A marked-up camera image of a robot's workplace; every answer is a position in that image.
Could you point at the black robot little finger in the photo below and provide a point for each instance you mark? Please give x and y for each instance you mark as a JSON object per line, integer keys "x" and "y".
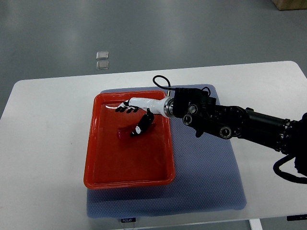
{"x": 124, "y": 104}

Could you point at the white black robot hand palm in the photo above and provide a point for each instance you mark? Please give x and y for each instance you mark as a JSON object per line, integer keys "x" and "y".
{"x": 157, "y": 107}

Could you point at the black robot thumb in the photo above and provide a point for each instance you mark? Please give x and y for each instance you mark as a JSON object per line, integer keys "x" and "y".
{"x": 144, "y": 123}

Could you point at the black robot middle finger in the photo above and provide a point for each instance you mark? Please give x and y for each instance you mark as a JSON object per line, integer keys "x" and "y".
{"x": 124, "y": 109}

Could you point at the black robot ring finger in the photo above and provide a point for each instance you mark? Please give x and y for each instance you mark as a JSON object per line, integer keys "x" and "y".
{"x": 120, "y": 109}

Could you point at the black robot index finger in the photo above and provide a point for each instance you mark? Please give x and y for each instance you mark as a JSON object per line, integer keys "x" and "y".
{"x": 132, "y": 109}

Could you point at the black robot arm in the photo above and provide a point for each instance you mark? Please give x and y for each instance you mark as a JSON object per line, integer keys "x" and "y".
{"x": 199, "y": 110}

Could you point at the red plastic tray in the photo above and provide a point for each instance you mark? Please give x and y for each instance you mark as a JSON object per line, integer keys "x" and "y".
{"x": 144, "y": 160}

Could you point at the lower silver floor plate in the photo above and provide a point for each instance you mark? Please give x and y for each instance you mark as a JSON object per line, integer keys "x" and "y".
{"x": 103, "y": 64}

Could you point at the silver floor plate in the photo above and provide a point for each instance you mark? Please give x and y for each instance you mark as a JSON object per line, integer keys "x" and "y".
{"x": 102, "y": 55}
{"x": 103, "y": 64}

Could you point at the upper silver floor plate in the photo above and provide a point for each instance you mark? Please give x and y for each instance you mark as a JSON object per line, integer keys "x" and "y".
{"x": 102, "y": 55}

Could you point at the blue-grey honeycomb mat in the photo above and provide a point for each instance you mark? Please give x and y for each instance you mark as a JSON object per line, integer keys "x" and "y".
{"x": 207, "y": 179}

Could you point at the black table label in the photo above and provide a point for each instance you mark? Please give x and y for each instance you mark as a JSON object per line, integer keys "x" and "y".
{"x": 128, "y": 220}

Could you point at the white table leg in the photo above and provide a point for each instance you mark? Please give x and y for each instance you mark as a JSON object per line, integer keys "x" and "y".
{"x": 255, "y": 224}

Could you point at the cardboard box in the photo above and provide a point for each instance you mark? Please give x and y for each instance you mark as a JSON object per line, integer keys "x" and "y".
{"x": 284, "y": 5}

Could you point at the black table control panel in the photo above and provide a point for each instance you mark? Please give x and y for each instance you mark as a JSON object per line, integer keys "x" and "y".
{"x": 296, "y": 217}

